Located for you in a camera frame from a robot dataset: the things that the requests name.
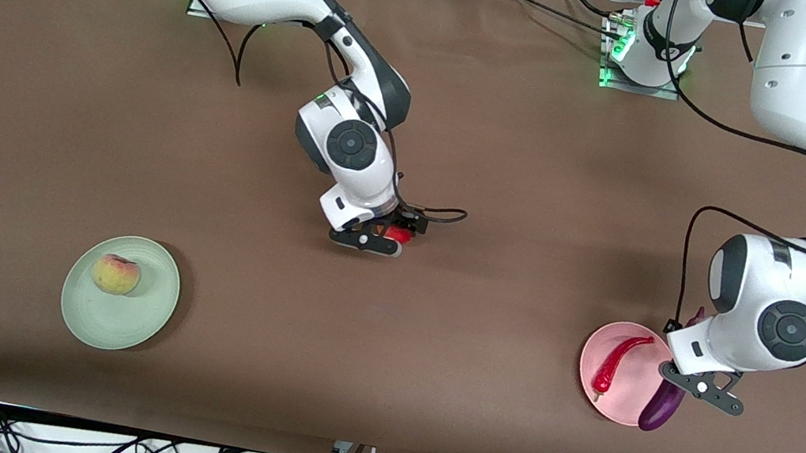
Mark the red chili pepper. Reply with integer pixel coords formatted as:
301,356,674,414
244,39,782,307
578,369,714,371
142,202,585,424
590,329,657,407

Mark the yellow-pink peach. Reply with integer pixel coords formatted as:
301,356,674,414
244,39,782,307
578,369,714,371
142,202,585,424
90,252,144,299

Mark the long purple eggplant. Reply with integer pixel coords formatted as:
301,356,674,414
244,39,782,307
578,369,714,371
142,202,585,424
636,300,709,439

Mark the brown table cover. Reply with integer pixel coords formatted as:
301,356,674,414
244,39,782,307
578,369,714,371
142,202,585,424
0,0,806,453

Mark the pink round plate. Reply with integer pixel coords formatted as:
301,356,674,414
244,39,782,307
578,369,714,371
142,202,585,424
571,315,685,432

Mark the light green round plate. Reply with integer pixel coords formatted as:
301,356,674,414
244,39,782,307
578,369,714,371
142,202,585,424
54,227,188,361

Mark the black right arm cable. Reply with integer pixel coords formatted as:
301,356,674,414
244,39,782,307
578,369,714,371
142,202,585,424
123,0,499,228

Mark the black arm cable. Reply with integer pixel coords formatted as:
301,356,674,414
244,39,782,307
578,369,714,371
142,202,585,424
620,0,806,354
123,0,499,228

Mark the long black table cable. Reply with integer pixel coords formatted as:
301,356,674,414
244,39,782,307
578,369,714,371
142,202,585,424
474,0,629,40

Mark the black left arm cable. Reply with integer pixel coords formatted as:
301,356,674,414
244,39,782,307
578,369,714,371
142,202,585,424
620,0,806,354

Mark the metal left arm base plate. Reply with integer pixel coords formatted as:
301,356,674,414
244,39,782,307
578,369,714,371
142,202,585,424
595,13,691,102

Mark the short black table cable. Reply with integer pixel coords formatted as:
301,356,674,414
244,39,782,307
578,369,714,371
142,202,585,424
561,0,617,21

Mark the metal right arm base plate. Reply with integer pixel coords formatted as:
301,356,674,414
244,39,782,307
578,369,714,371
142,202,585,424
185,0,277,29

